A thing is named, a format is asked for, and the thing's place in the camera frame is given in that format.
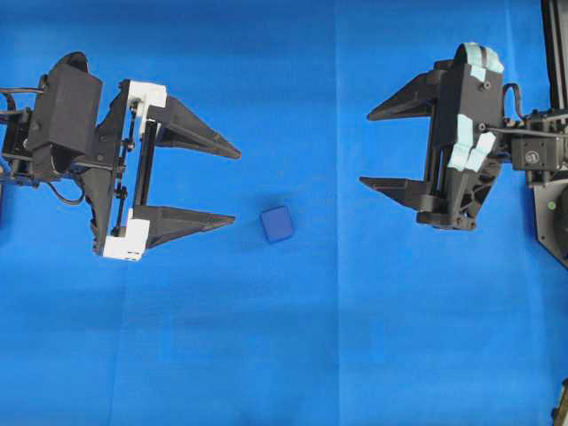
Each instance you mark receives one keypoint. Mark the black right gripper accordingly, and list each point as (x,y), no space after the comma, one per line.
(447,198)

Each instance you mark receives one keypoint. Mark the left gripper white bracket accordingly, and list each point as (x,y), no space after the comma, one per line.
(146,226)

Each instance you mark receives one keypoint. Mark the blue block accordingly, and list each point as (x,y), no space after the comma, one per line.
(277,224)

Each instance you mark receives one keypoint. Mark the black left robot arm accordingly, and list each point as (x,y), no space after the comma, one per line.
(19,171)

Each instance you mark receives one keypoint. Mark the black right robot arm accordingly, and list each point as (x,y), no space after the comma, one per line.
(532,144)

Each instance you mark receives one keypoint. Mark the blue table cloth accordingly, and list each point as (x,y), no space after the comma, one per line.
(362,317)

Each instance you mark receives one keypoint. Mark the black right wrist camera housing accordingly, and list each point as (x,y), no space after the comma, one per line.
(477,73)

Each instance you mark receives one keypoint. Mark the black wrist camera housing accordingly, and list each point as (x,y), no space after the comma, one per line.
(64,119)
(477,73)

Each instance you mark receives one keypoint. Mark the black left wrist camera housing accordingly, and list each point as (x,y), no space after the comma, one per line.
(64,119)

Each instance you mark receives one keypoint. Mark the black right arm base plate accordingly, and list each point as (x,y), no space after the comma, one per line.
(550,205)

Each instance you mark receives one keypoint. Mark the black aluminium frame rail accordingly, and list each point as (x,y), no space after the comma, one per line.
(554,21)

